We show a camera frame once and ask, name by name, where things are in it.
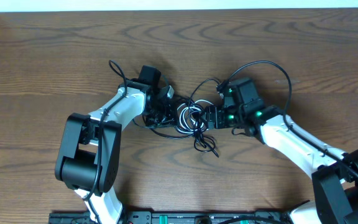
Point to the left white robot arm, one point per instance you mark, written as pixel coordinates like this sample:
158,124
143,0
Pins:
88,158

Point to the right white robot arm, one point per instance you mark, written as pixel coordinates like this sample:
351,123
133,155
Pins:
333,172

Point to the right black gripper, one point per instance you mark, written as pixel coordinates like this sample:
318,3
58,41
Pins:
215,112

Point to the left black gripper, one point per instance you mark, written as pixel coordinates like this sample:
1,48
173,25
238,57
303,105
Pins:
171,119

